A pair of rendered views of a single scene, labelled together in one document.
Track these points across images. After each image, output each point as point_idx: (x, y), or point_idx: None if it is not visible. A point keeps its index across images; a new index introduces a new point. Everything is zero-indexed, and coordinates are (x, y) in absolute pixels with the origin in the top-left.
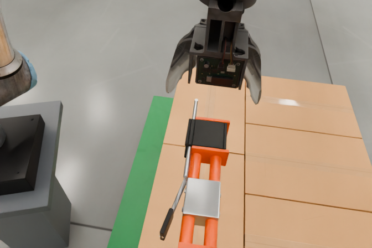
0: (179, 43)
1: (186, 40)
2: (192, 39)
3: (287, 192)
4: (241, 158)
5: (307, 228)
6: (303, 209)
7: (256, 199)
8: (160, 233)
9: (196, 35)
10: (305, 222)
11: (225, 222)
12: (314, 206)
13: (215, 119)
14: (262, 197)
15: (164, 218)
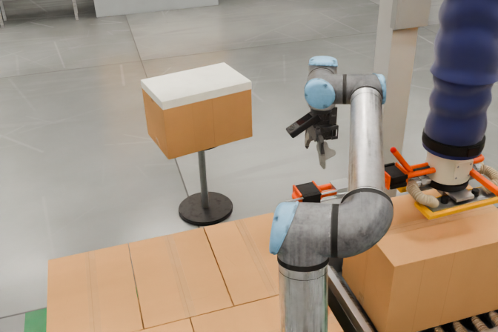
0: (322, 141)
1: (322, 136)
2: (331, 126)
3: (216, 279)
4: (196, 319)
5: (241, 264)
6: (227, 268)
7: (235, 297)
8: None
9: (328, 126)
10: (236, 265)
11: (269, 310)
12: (220, 262)
13: (296, 189)
14: (231, 293)
15: None
